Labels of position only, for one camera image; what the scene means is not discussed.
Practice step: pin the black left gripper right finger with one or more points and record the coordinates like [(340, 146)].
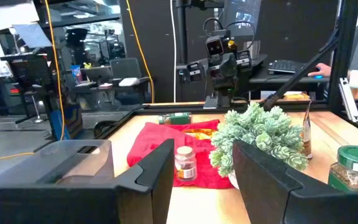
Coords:
[(269, 199)]

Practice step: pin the black vertical pole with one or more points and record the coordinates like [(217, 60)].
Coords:
[(181, 31)]

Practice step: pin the computer mouse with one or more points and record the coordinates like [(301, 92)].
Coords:
[(318, 76)]

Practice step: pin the black table edge frame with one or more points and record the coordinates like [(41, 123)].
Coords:
[(166, 109)]

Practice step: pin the potted artificial succulent plant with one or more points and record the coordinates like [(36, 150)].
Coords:
[(259, 133)]

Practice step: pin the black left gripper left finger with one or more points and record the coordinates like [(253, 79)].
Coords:
[(73, 205)]

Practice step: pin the black diagonal strut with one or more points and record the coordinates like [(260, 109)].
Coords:
[(297, 76)]

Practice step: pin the person's hand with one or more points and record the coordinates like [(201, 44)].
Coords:
[(322, 70)]

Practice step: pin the black equipment stand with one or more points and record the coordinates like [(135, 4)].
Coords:
[(30, 71)]

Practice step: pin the black frame post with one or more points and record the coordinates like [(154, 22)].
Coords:
[(345, 46)]

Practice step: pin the blue box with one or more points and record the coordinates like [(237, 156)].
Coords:
[(70, 119)]

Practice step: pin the black desk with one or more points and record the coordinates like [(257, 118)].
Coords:
[(275, 80)]

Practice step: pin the black keyboard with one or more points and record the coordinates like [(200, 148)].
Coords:
[(286, 66)]

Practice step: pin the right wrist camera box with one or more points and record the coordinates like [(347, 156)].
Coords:
[(214, 46)]

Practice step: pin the small tan-lid spice jar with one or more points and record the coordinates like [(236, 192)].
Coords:
[(185, 165)]

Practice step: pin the brown spice pouch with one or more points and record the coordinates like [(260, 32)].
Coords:
[(307, 137)]

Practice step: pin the red cloth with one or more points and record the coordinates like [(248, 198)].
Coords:
[(154, 140)]

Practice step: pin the silver aluminium bracket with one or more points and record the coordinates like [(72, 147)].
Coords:
[(350, 99)]

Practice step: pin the green-lid glass spice jar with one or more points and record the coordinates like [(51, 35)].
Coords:
[(353, 174)]

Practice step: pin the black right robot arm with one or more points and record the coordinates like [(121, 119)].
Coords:
[(193, 73)]

